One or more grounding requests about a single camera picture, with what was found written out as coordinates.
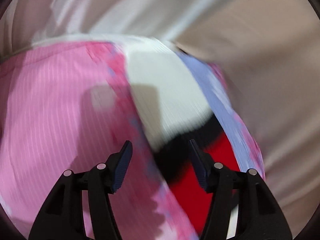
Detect white red black knit sweater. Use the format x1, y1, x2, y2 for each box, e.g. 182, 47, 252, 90
123, 38, 242, 240

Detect pink floral bed sheet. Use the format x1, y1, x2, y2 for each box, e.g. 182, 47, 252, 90
1, 42, 265, 239

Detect beige curtain cloth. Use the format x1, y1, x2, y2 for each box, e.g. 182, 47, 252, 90
1, 0, 319, 239

